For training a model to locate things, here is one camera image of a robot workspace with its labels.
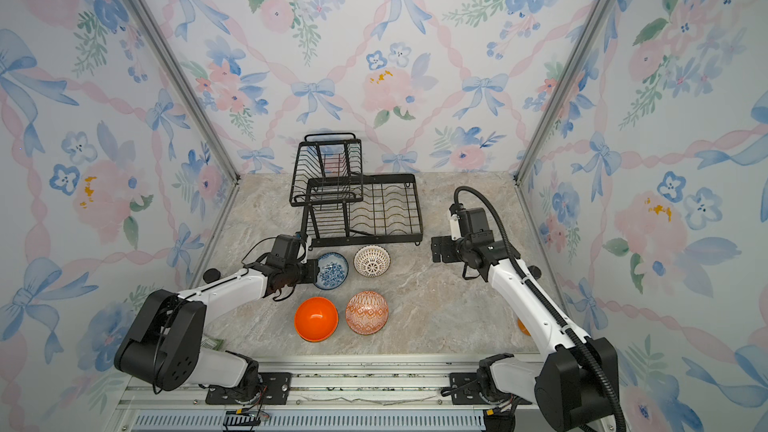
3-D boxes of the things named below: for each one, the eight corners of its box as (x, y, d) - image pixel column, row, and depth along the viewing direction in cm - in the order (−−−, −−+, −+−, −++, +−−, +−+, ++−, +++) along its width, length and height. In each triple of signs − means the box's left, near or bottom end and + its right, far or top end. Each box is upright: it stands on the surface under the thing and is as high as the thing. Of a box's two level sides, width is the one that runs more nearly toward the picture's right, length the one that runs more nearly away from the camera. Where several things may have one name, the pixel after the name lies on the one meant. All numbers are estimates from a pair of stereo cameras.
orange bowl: (298, 344, 82) (291, 336, 76) (305, 306, 89) (299, 296, 83) (337, 344, 83) (333, 336, 76) (341, 306, 89) (337, 296, 83)
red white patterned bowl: (346, 334, 84) (344, 327, 80) (349, 299, 91) (347, 291, 86) (388, 334, 85) (388, 327, 80) (388, 299, 91) (388, 291, 86)
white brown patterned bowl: (354, 277, 95) (352, 270, 91) (356, 252, 101) (354, 244, 97) (390, 277, 95) (390, 270, 91) (390, 252, 101) (390, 244, 97)
